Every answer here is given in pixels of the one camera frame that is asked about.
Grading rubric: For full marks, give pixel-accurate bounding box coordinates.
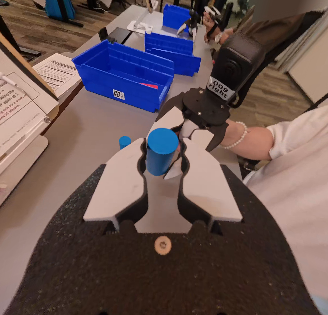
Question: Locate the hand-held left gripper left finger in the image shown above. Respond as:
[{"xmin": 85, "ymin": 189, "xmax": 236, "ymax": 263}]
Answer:
[{"xmin": 83, "ymin": 138, "xmax": 149, "ymax": 230}]

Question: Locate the person's right forearm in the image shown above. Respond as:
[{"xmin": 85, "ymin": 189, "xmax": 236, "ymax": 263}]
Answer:
[{"xmin": 238, "ymin": 126, "xmax": 275, "ymax": 162}]

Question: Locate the pearl bracelet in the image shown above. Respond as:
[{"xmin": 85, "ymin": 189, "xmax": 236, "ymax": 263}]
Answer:
[{"xmin": 220, "ymin": 121, "xmax": 248, "ymax": 149}]

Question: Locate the person's white t-shirt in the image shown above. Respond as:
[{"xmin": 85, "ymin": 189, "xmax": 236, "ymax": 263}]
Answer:
[{"xmin": 242, "ymin": 106, "xmax": 328, "ymax": 315}]

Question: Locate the blue bag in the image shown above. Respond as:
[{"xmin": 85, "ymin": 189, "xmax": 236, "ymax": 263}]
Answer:
[{"xmin": 45, "ymin": 0, "xmax": 76, "ymax": 19}]

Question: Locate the blue plastic bin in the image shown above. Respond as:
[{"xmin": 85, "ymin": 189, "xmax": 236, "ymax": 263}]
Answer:
[
  {"xmin": 71, "ymin": 39, "xmax": 175, "ymax": 113},
  {"xmin": 144, "ymin": 31, "xmax": 202, "ymax": 77},
  {"xmin": 162, "ymin": 4, "xmax": 192, "ymax": 34}
]

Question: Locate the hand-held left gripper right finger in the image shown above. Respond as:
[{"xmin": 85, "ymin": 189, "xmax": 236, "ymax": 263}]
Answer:
[{"xmin": 177, "ymin": 138, "xmax": 243, "ymax": 226}]

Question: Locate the person's right hand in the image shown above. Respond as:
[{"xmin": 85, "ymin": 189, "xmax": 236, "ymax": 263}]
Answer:
[{"xmin": 220, "ymin": 121, "xmax": 244, "ymax": 146}]

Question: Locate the laminated paper sheet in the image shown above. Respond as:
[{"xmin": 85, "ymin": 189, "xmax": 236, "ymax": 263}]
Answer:
[{"xmin": 33, "ymin": 53, "xmax": 83, "ymax": 98}]

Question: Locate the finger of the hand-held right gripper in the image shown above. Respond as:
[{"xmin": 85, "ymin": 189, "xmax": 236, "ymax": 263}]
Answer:
[
  {"xmin": 147, "ymin": 106, "xmax": 185, "ymax": 141},
  {"xmin": 163, "ymin": 129, "xmax": 216, "ymax": 180}
]

